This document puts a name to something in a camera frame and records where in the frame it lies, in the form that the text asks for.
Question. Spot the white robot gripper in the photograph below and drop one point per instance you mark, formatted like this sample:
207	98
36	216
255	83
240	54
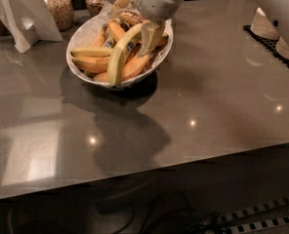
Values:
150	1

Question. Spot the long greenish yellow banana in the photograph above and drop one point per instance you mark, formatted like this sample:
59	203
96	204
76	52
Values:
120	52

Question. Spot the spotted brown banana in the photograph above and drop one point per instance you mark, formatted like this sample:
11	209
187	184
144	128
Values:
126	17

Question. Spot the orange banana centre back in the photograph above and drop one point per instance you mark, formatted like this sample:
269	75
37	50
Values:
115	30

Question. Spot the orange banana right back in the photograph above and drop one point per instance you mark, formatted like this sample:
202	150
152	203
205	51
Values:
163	40

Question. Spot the small orange banana back left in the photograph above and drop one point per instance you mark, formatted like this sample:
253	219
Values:
100	38

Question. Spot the orange banana front right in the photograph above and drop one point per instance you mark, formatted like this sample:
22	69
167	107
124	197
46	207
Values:
130	70

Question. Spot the white bowl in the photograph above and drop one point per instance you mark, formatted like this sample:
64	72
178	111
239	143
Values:
85	35

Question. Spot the yellow banana left top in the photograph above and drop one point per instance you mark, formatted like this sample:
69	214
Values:
94	52

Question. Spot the orange banana left lower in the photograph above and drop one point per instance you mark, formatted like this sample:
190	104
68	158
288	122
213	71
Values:
94	65

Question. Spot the small glass jar centre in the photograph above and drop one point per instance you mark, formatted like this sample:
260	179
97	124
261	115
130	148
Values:
94	7

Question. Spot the glass jar of nuts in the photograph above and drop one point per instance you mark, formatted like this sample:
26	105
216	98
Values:
62	13

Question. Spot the stack of paper plates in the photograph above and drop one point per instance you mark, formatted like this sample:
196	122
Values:
262	27

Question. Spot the black mesh mat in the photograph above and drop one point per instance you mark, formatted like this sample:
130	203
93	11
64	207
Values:
268	44

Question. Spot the black white checkered strip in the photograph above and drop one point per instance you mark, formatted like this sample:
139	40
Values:
256	226
253	210

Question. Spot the black white checkered strip lower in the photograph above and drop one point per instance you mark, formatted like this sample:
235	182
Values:
256	226

